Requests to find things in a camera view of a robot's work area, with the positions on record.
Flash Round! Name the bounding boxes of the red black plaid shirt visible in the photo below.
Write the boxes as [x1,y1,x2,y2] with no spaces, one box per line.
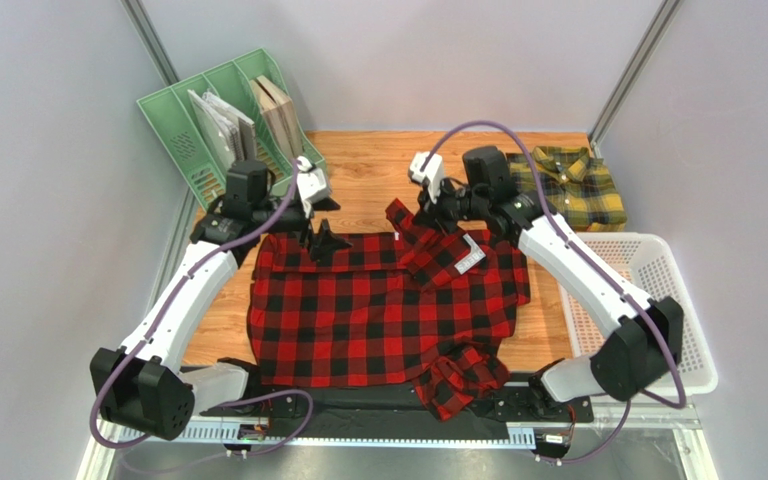
[247,200,530,421]

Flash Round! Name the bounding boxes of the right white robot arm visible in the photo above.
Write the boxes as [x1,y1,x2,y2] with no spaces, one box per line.
[408,146,684,408]

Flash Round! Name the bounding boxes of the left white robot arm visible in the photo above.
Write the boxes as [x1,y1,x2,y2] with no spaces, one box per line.
[89,156,350,449]

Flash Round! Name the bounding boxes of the grey spiral notebooks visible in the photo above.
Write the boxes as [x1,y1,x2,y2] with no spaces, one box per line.
[187,89,257,179]

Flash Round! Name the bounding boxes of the brown books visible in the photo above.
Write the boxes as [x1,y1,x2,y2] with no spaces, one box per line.
[249,75,304,160]

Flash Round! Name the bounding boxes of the yellow plaid folded shirt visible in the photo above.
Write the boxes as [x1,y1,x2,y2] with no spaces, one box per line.
[506,146,628,232]

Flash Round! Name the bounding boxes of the green file organizer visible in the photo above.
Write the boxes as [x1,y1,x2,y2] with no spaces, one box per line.
[137,49,330,208]

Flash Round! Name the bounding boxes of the white plastic basket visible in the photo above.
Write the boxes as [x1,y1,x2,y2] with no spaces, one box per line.
[555,232,719,399]

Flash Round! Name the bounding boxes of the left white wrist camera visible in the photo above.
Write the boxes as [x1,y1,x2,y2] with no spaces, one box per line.
[295,156,332,204]

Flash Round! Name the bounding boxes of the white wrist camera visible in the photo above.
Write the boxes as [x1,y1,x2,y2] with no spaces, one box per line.
[408,151,445,204]
[295,156,332,204]

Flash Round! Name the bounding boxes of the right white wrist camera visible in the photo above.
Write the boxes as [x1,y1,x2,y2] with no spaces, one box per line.
[408,151,445,204]

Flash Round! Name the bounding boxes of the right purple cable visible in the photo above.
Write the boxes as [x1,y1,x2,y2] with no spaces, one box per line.
[420,121,688,466]

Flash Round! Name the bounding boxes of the purple cable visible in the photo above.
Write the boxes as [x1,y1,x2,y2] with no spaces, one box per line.
[87,158,315,451]
[420,121,688,466]

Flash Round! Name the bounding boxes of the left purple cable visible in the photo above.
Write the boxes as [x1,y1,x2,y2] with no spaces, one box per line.
[87,158,315,451]

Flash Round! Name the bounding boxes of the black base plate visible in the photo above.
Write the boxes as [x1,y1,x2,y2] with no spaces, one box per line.
[198,372,595,442]

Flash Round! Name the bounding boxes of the aluminium frame rail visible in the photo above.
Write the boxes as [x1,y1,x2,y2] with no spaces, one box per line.
[78,384,717,479]

